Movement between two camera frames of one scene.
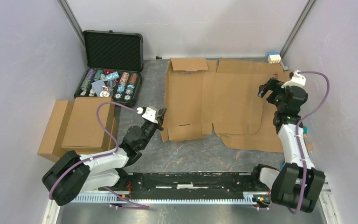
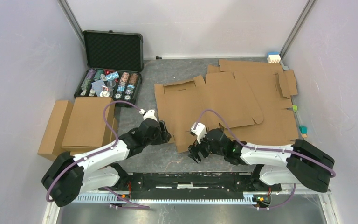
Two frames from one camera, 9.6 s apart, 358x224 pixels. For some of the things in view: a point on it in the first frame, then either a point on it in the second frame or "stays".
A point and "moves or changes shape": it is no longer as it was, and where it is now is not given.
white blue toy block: x=274 y=57 stays
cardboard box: x=230 y=99 moves or changes shape
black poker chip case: x=115 y=63 stays
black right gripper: x=272 y=84 to x=193 y=150
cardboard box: x=51 y=147 stays
